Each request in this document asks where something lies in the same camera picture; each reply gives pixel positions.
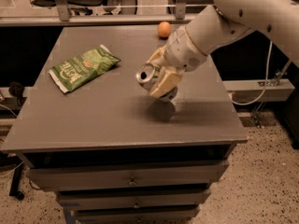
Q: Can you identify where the grey metal railing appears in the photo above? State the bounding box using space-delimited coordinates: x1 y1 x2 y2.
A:
0 0 200 27

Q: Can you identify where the middle grey drawer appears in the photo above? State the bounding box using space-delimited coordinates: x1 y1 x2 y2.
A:
58 189 210 210

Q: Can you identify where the grey drawer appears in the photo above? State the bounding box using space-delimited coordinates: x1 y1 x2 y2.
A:
58 189 210 210
27 160 229 191
76 205 199 224

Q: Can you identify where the green chip bag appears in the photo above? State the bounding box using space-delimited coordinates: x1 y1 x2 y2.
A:
49 45 120 93

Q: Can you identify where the orange fruit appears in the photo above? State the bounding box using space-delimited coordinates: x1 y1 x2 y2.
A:
157 21 172 38

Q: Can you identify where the top grey drawer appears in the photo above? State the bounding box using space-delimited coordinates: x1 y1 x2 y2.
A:
27 160 229 191

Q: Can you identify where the black stand leg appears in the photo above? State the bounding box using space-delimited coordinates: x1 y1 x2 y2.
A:
9 163 24 201

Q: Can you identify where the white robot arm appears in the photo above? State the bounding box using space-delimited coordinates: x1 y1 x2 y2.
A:
149 0 299 98

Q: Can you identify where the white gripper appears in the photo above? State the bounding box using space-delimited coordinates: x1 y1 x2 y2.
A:
147 27 207 98

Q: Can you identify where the grey drawer cabinet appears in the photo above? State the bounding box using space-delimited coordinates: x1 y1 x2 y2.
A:
0 23 249 224

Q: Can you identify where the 7up soda can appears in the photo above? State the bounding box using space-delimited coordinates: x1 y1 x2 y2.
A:
135 63 178 102

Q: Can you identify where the white cable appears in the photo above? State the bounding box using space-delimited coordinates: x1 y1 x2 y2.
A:
231 40 274 106

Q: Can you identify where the bottom grey drawer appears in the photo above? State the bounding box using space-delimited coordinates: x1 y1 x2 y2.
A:
76 205 199 224

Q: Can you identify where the black cable clamp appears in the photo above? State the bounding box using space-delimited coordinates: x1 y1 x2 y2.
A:
8 81 25 106

